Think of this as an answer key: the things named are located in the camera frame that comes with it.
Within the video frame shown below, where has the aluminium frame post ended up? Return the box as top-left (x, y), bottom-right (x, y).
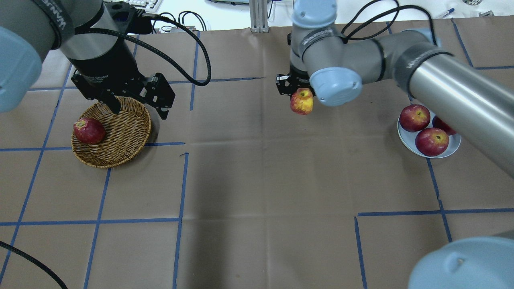
top-left (249, 0), bottom-right (269, 33)

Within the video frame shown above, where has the dark red apple in basket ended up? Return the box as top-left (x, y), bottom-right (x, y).
top-left (73, 118), bottom-right (106, 144)

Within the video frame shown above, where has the blue white pen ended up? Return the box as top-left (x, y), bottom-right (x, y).
top-left (434, 8), bottom-right (455, 19)

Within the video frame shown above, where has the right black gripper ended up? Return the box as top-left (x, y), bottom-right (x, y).
top-left (275, 66), bottom-right (312, 97)

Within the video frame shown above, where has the red apple on plate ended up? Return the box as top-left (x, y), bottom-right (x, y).
top-left (415, 128), bottom-right (450, 156)
top-left (398, 104), bottom-right (431, 133)
top-left (432, 116), bottom-right (457, 136)

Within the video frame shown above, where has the yellow-red apple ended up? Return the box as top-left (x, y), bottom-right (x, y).
top-left (290, 88), bottom-right (314, 115)

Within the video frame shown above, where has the white keyboard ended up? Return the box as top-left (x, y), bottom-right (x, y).
top-left (123, 0), bottom-right (165, 13)

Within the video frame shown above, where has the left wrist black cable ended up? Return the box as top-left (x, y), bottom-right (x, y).
top-left (76, 14), bottom-right (212, 87)

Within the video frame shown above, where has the light blue plate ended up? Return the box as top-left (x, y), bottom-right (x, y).
top-left (397, 104), bottom-right (461, 159)

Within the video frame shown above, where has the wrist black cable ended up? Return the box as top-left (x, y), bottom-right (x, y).
top-left (76, 14), bottom-right (212, 87)
top-left (341, 0), bottom-right (438, 45)

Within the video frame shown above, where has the woven wicker basket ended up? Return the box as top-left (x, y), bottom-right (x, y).
top-left (71, 97), bottom-right (152, 168)

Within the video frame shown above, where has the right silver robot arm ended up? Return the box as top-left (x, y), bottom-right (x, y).
top-left (276, 0), bottom-right (513, 289)

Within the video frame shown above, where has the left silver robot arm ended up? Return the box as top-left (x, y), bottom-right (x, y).
top-left (0, 0), bottom-right (175, 120)

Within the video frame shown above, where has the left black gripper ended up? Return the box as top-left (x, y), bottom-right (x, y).
top-left (70, 48), bottom-right (175, 120)

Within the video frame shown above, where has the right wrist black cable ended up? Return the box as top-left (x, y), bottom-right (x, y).
top-left (341, 0), bottom-right (438, 45)

